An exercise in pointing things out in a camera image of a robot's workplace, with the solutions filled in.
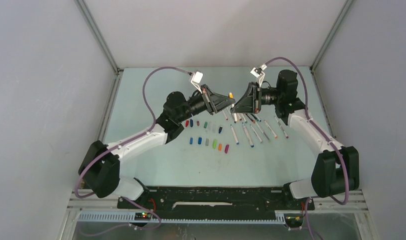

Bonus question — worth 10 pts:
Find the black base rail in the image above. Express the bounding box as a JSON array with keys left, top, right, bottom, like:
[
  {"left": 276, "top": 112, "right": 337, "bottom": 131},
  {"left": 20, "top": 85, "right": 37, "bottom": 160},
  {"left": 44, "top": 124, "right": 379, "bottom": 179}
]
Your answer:
[{"left": 136, "top": 186, "right": 305, "bottom": 221}]

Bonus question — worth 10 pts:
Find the green ink clear pen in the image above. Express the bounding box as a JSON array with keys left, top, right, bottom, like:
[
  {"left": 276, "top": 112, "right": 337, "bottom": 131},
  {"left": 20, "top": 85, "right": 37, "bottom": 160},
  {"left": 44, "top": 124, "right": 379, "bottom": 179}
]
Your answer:
[{"left": 249, "top": 114, "right": 259, "bottom": 122}]

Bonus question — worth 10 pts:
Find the red ink clear pen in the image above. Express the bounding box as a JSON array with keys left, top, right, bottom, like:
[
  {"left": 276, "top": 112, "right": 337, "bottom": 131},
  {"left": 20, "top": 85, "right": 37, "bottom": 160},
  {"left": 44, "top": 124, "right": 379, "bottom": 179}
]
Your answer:
[{"left": 246, "top": 114, "right": 257, "bottom": 124}]

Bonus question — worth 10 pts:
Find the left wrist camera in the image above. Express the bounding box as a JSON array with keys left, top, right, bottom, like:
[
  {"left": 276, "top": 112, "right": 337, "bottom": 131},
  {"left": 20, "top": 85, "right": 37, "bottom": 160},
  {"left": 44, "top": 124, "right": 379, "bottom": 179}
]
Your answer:
[{"left": 189, "top": 70, "right": 203, "bottom": 93}]

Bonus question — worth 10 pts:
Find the purple cap marker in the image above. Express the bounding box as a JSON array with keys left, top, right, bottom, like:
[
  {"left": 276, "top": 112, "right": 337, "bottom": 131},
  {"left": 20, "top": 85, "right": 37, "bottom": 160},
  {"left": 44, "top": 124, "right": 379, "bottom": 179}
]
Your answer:
[{"left": 274, "top": 116, "right": 289, "bottom": 139}]

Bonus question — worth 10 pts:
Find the yellow black marker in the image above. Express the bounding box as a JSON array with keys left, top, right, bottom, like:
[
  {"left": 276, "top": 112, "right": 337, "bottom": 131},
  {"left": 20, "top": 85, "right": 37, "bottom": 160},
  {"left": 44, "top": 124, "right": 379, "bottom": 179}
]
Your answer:
[{"left": 228, "top": 92, "right": 239, "bottom": 123}]

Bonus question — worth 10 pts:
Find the orange cap marker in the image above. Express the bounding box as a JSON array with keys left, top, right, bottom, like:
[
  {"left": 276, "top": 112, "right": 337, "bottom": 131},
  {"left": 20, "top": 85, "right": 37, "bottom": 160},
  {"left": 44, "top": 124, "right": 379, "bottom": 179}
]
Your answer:
[{"left": 263, "top": 120, "right": 278, "bottom": 139}]

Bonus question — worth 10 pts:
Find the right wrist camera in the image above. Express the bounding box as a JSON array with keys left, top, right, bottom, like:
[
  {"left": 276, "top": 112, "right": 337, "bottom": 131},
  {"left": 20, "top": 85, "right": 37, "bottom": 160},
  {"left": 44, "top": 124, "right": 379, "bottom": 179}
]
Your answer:
[{"left": 250, "top": 64, "right": 267, "bottom": 87}]

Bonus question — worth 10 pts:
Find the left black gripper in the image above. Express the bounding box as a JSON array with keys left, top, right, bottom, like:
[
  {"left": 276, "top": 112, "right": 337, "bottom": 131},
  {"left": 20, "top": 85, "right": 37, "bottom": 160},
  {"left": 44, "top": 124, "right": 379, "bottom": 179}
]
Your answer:
[{"left": 176, "top": 83, "right": 233, "bottom": 123}]

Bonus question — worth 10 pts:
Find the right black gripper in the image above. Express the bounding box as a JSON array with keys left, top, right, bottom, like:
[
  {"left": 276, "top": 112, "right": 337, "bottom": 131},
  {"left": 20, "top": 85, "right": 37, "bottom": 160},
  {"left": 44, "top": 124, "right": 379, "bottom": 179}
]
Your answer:
[{"left": 230, "top": 82, "right": 282, "bottom": 115}]

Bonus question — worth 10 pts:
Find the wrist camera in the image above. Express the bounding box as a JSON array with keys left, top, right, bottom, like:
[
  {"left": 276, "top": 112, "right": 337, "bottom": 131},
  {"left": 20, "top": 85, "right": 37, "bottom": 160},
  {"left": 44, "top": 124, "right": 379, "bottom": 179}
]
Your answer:
[
  {"left": 250, "top": 64, "right": 267, "bottom": 87},
  {"left": 189, "top": 70, "right": 203, "bottom": 93}
]

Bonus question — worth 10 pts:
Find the light blue marker body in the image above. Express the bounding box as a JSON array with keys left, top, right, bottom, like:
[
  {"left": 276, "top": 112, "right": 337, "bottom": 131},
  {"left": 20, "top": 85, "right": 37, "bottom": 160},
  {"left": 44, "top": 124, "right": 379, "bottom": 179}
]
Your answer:
[{"left": 230, "top": 125, "right": 240, "bottom": 145}]

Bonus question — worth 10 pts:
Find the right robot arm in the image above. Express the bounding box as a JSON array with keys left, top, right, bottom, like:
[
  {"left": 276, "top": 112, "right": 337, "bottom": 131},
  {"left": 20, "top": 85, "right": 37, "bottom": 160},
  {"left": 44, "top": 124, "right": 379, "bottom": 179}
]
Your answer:
[{"left": 231, "top": 67, "right": 359, "bottom": 209}]

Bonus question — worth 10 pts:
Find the green cap marker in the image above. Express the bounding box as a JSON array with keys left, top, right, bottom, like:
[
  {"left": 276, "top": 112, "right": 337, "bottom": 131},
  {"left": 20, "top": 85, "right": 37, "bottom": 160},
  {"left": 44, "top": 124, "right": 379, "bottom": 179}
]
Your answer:
[{"left": 255, "top": 121, "right": 271, "bottom": 143}]

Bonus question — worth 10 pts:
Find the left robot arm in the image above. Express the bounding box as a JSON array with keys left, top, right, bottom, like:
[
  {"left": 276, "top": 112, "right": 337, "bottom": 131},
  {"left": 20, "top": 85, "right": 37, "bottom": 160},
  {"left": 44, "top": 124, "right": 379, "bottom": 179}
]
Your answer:
[{"left": 78, "top": 84, "right": 235, "bottom": 208}]

